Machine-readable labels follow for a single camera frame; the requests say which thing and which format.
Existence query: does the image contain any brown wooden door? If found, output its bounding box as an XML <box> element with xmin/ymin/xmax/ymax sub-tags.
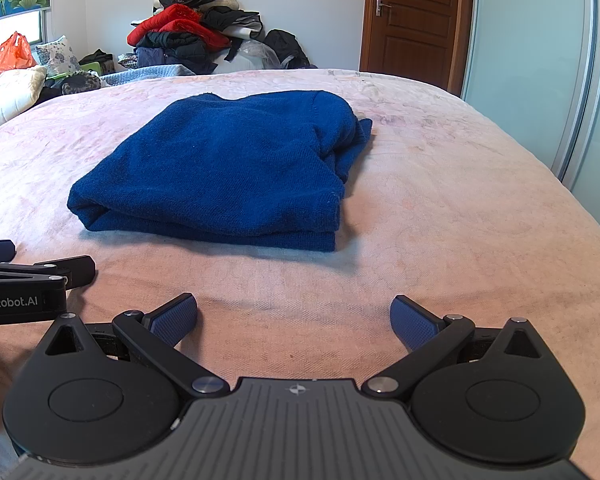
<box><xmin>359</xmin><ymin>0</ymin><xmax>476</xmax><ymax>86</ymax></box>

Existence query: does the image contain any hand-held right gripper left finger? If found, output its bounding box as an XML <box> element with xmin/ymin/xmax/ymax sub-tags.
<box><xmin>44</xmin><ymin>293</ymin><xmax>229</xmax><ymax>400</ymax></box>

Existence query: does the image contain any frosted glass wardrobe door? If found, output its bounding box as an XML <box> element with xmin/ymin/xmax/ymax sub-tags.
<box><xmin>460</xmin><ymin>0</ymin><xmax>600</xmax><ymax>206</ymax></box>

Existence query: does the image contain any clear plastic bag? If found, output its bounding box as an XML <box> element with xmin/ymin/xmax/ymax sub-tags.
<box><xmin>225</xmin><ymin>40</ymin><xmax>281</xmax><ymax>72</ymax></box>

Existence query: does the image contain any blue beaded sweater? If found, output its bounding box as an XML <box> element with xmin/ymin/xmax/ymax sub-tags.
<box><xmin>66</xmin><ymin>90</ymin><xmax>374</xmax><ymax>253</ymax></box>

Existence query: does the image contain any bed with pink bedspread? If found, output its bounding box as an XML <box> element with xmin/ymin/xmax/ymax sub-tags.
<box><xmin>0</xmin><ymin>67</ymin><xmax>600</xmax><ymax>461</ymax></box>

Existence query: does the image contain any pile of clothes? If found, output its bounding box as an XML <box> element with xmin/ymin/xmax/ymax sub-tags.
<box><xmin>126</xmin><ymin>0</ymin><xmax>266</xmax><ymax>73</ymax></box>

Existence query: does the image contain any white pillow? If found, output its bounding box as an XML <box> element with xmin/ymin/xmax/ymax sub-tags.
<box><xmin>0</xmin><ymin>65</ymin><xmax>48</xmax><ymax>138</ymax></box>

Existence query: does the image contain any floral pillow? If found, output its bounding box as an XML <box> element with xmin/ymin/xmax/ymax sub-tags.
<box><xmin>34</xmin><ymin>35</ymin><xmax>82</xmax><ymax>77</ymax></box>

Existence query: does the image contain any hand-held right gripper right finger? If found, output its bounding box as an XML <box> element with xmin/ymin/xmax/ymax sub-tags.
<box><xmin>362</xmin><ymin>296</ymin><xmax>544</xmax><ymax>401</ymax></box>

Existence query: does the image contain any orange plastic bag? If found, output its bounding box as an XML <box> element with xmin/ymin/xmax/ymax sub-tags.
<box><xmin>0</xmin><ymin>31</ymin><xmax>38</xmax><ymax>96</ymax></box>

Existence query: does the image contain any dark leopard print cloth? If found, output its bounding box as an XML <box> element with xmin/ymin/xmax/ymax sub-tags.
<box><xmin>40</xmin><ymin>71</ymin><xmax>103</xmax><ymax>103</ymax></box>

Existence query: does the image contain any small black bag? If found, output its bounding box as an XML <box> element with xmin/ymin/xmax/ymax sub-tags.
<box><xmin>80</xmin><ymin>49</ymin><xmax>115</xmax><ymax>73</ymax></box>

